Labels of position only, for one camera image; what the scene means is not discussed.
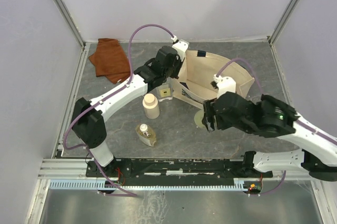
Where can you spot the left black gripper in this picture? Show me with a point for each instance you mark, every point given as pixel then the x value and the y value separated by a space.
pixel 178 62

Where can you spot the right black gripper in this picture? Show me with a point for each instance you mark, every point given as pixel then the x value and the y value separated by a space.
pixel 208 112

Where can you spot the pale green lotion bottle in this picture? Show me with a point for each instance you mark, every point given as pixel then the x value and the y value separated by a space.
pixel 198 119

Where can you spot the cream canvas tote bag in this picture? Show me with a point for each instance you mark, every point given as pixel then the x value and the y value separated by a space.
pixel 205 76

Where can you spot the amber liquid clear bottle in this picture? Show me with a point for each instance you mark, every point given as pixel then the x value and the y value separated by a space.
pixel 146 134

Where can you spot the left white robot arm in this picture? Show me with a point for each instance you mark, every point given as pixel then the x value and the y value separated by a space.
pixel 89 117

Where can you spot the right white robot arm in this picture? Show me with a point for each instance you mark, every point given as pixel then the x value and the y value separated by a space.
pixel 273 118

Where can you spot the square perfume bottle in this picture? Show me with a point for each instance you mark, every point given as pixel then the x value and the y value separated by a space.
pixel 165 91

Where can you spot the beige pump bottle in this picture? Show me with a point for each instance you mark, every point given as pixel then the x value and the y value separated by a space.
pixel 150 105

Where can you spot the brown folded towel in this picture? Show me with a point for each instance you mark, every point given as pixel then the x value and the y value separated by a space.
pixel 110 61

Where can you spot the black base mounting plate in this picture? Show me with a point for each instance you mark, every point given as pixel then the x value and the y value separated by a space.
pixel 131 168

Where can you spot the small circuit board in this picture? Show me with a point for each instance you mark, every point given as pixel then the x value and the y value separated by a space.
pixel 254 188

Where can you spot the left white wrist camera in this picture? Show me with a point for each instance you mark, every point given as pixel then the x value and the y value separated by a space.
pixel 181 47

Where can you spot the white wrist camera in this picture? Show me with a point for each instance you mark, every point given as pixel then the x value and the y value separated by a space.
pixel 223 85
pixel 181 47

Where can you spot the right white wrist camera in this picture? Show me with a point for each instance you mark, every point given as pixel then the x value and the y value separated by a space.
pixel 223 85

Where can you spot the aluminium frame rail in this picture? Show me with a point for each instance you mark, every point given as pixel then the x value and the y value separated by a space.
pixel 68 168

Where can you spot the blue slotted cable duct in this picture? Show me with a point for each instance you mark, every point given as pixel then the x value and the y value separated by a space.
pixel 158 183

